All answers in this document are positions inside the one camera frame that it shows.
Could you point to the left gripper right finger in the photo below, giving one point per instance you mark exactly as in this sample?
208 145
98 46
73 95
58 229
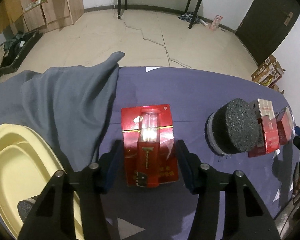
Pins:
189 164

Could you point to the printed cardboard box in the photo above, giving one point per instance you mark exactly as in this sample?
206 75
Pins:
268 73

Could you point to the black open suitcase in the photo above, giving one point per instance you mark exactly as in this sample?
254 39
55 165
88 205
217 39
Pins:
16 50

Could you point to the red white cigarette carton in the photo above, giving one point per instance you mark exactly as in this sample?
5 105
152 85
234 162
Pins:
268 140

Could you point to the yellow oval tray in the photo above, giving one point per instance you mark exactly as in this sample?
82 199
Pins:
27 163

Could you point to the black foam cylinder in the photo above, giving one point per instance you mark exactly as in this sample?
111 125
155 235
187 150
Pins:
232 129

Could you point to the purple tablecloth with triangles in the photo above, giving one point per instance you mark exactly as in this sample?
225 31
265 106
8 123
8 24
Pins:
167 211

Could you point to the dark door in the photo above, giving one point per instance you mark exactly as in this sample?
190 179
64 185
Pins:
266 25

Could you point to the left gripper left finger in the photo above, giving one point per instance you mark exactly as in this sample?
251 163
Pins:
109 163

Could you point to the red carton underneath stack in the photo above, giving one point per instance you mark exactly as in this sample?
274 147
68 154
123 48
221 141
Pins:
285 125

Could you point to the pink bag on floor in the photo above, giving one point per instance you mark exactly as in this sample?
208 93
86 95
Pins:
216 21

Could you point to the dark clothes pile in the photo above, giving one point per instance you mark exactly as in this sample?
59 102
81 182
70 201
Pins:
188 17

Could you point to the grey cloth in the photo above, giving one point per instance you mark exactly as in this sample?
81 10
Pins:
69 107

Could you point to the small red lighter box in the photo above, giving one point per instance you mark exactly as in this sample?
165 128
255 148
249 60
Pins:
148 139

